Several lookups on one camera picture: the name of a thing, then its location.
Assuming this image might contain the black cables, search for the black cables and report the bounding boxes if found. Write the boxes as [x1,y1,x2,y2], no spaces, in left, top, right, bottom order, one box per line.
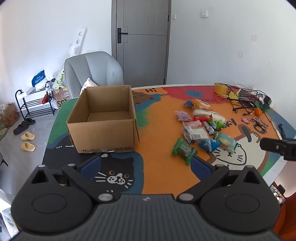
[223,83,273,116]

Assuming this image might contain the printed cardboard carton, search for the printed cardboard carton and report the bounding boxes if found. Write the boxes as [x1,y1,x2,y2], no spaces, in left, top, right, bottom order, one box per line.
[52,89,71,110]

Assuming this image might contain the grey door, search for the grey door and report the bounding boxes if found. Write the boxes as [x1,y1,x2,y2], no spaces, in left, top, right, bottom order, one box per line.
[112,0,171,88]

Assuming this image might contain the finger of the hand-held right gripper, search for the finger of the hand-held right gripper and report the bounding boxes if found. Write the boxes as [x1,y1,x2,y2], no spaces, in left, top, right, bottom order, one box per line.
[259,137,296,161]

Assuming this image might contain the white plastic bag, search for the white plastic bag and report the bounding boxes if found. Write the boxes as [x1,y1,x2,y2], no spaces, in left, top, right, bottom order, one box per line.
[0,190,19,239]

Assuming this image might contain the green floor mat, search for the green floor mat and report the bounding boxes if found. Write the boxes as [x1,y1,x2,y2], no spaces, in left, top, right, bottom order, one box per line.
[0,125,10,142]

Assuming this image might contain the cardboard box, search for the cardboard box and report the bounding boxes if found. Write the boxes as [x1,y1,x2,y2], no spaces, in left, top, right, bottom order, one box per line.
[66,85,140,153]

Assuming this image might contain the long white roll packet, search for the long white roll packet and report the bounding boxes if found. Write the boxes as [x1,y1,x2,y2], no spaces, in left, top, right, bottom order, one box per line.
[193,108,226,123]

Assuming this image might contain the bunch of keys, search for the bunch of keys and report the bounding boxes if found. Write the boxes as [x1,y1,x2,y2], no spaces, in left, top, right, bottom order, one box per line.
[251,117,269,132]

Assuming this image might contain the green printed bag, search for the green printed bag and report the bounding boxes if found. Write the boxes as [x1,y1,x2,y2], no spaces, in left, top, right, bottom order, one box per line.
[52,69,66,90]

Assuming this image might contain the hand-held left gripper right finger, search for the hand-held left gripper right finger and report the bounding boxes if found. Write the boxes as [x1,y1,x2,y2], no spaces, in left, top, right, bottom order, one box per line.
[176,156,265,204]

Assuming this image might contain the white foam board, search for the white foam board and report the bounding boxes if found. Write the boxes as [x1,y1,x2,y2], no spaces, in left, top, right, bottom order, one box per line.
[67,27,87,57]

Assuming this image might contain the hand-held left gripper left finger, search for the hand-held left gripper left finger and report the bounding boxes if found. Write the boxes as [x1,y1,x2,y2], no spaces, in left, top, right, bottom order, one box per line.
[30,155,117,204]

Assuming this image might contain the black shoe rack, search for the black shoe rack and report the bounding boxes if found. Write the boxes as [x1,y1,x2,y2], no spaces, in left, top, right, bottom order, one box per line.
[15,89,56,120]

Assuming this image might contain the pale green cake packet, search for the pale green cake packet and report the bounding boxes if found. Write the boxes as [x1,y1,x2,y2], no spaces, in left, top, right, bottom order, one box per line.
[215,133,238,153]

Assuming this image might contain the brown cardboard carton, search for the brown cardboard carton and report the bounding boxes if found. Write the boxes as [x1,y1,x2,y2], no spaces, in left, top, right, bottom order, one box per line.
[0,103,20,127]

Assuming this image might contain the pink white snack packet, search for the pink white snack packet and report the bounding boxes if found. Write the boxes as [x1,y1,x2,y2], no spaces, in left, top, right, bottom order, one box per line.
[183,120,204,129]

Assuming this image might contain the blue snack packet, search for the blue snack packet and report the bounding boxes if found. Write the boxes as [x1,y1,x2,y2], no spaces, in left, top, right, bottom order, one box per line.
[198,138,221,152]

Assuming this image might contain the grey upholstered chair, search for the grey upholstered chair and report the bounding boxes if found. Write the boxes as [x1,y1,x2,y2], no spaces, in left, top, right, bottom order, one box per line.
[64,51,124,99]

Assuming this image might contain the blue plastic bag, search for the blue plastic bag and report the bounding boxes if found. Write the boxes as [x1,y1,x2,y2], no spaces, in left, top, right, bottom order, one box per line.
[31,70,48,87]

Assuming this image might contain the white dotted pillow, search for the white dotted pillow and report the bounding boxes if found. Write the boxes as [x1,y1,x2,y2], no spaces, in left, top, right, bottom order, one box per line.
[79,78,99,96]

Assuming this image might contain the black door handle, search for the black door handle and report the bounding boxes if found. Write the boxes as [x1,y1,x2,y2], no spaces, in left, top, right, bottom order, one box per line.
[117,28,128,44]

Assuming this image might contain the yellow tape roll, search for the yellow tape roll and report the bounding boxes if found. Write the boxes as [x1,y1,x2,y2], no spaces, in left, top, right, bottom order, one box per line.
[213,82,229,95]

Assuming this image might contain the colourful cartoon table mat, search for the colourful cartoon table mat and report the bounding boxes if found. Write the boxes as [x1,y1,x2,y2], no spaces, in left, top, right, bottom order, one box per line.
[42,85,296,195]

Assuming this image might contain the purple snack packet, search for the purple snack packet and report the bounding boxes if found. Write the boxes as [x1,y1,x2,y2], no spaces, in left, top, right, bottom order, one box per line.
[174,110,192,122]

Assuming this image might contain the small green snack packet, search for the small green snack packet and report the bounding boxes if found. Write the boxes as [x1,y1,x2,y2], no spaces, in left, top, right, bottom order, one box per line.
[208,119,227,130]

